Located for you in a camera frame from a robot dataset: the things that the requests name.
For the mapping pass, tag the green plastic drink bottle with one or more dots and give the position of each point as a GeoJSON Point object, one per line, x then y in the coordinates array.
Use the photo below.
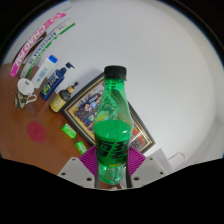
{"type": "Point", "coordinates": [112, 140]}

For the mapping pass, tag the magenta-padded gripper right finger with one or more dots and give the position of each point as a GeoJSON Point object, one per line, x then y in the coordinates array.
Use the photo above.
{"type": "Point", "coordinates": [150, 169]}

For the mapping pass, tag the flat round red coaster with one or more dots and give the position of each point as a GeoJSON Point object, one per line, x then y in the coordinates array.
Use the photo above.
{"type": "Point", "coordinates": [36, 132]}

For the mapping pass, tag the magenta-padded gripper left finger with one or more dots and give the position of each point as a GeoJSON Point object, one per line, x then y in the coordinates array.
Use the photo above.
{"type": "Point", "coordinates": [74, 170]}

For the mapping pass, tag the pink shuttlecock tube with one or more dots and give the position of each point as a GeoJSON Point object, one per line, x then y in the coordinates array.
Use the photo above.
{"type": "Point", "coordinates": [36, 35]}

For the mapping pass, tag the white paper gift bag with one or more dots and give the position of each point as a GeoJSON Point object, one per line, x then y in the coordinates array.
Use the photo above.
{"type": "Point", "coordinates": [161, 159]}

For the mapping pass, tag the dark blue pump bottle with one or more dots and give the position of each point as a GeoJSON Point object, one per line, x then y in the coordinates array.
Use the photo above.
{"type": "Point", "coordinates": [52, 83]}

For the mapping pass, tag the framed group photo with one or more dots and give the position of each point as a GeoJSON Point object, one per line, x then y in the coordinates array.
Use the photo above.
{"type": "Point", "coordinates": [83, 110]}

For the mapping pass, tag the white bottle with blue cap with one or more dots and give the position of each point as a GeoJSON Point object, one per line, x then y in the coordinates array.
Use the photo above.
{"type": "Point", "coordinates": [42, 73]}

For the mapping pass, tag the white and green shuttlecock tube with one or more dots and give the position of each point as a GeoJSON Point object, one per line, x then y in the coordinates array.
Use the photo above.
{"type": "Point", "coordinates": [50, 38]}

